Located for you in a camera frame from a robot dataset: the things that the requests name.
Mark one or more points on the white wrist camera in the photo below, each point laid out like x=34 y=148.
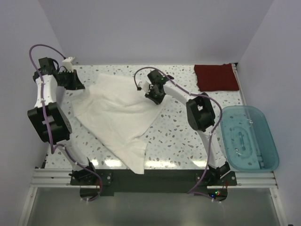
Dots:
x=146 y=87
x=68 y=63

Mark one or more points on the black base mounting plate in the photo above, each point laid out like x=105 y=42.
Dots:
x=107 y=182

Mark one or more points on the white t shirt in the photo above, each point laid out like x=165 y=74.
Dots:
x=118 y=115

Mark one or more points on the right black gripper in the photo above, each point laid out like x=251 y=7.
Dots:
x=155 y=95

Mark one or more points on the aluminium frame rail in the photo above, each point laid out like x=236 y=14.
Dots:
x=60 y=178

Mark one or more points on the blue plastic bin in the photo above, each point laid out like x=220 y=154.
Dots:
x=248 y=142

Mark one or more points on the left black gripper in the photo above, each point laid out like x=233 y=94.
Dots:
x=71 y=80

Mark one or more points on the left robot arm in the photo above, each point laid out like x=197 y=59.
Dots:
x=51 y=123

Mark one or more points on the folded dark red shirt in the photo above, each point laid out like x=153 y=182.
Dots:
x=216 y=78

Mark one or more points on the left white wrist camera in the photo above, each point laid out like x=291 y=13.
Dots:
x=68 y=63

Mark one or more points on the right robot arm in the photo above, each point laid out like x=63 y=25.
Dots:
x=200 y=116

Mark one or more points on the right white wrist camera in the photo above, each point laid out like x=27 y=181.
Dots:
x=146 y=87

